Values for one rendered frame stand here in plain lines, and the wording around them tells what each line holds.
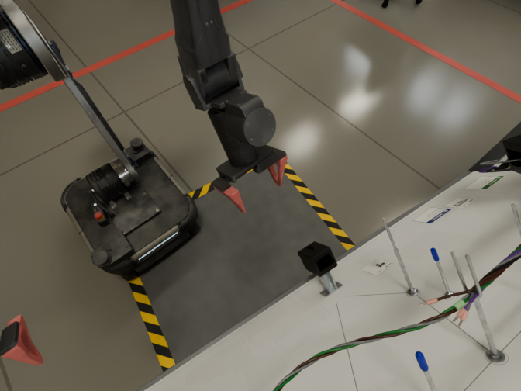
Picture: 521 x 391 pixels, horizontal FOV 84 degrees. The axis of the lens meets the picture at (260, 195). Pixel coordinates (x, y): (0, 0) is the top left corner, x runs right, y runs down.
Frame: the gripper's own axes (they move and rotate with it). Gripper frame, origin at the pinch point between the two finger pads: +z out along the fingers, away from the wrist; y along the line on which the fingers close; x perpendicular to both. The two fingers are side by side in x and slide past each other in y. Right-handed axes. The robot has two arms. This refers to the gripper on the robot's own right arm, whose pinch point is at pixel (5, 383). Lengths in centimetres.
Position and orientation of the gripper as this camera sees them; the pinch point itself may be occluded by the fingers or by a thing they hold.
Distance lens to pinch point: 63.8
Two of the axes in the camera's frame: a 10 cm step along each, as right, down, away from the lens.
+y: 7.6, -5.6, 3.3
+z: 3.2, 7.6, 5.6
